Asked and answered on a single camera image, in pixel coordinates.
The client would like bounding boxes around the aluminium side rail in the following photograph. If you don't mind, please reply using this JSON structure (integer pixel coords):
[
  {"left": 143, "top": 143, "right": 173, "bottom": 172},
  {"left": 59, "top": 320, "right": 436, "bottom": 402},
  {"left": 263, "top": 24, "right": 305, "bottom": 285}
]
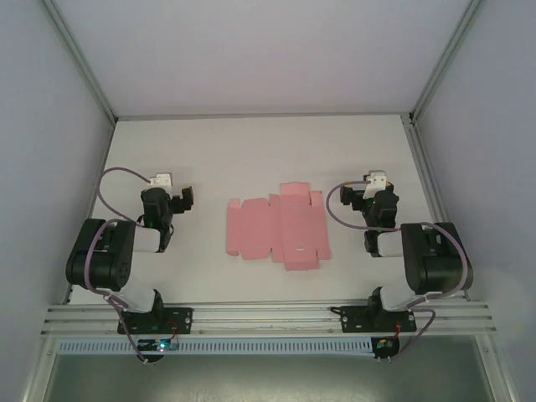
[{"left": 404, "top": 115, "right": 469, "bottom": 301}]

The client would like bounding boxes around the pink paper box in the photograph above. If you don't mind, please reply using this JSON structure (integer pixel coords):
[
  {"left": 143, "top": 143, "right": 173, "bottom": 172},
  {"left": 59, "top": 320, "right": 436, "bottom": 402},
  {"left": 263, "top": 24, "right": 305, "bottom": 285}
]
[{"left": 225, "top": 180, "right": 332, "bottom": 272}]

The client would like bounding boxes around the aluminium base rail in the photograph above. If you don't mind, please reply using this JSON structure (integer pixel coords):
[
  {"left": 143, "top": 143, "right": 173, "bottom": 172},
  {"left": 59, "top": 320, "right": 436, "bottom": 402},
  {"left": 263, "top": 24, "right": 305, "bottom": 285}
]
[{"left": 40, "top": 299, "right": 496, "bottom": 337}]

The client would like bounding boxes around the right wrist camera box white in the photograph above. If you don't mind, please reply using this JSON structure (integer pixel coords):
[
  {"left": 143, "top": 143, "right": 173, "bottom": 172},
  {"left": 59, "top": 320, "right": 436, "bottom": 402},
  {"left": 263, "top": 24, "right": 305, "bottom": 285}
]
[{"left": 363, "top": 169, "right": 387, "bottom": 201}]

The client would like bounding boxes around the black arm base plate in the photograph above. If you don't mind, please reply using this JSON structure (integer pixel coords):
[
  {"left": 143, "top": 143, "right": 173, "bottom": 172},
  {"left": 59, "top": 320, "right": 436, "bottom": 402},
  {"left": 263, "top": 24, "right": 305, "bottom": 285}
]
[
  {"left": 330, "top": 305, "right": 418, "bottom": 335},
  {"left": 116, "top": 307, "right": 193, "bottom": 336}
]

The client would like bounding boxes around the aluminium frame post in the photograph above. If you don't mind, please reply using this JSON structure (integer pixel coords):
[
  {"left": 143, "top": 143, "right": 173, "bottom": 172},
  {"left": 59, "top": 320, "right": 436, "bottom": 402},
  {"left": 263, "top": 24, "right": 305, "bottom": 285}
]
[
  {"left": 23, "top": 334, "right": 58, "bottom": 402},
  {"left": 477, "top": 334, "right": 518, "bottom": 402},
  {"left": 410, "top": 0, "right": 483, "bottom": 123},
  {"left": 41, "top": 0, "right": 117, "bottom": 125}
]

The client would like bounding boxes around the white slotted cable duct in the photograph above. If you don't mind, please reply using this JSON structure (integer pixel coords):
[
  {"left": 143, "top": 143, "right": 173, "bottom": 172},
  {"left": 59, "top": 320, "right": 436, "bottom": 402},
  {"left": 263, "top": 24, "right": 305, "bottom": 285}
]
[{"left": 56, "top": 338, "right": 374, "bottom": 358}]

